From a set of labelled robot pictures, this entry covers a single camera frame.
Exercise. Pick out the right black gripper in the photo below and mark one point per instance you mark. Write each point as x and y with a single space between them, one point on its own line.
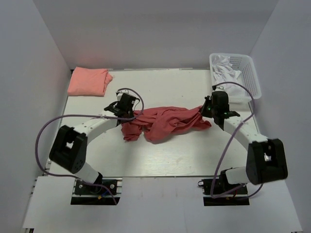
209 100

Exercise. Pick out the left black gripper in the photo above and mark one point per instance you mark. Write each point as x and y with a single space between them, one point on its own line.
130 116

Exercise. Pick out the red t-shirt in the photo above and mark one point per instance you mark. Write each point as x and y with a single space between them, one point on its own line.
158 123

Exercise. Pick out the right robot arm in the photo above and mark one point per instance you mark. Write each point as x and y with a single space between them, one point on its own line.
265 162

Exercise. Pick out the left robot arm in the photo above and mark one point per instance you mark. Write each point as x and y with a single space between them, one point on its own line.
70 146

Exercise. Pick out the white crumpled t-shirt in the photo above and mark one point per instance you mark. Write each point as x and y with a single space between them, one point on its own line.
223 71

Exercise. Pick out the white plastic basket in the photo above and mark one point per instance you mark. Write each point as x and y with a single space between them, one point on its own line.
250 81

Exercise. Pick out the folded salmon t-shirt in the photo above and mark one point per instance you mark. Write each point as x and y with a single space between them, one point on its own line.
89 82

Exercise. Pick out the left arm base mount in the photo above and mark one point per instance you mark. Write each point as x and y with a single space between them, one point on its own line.
98 196

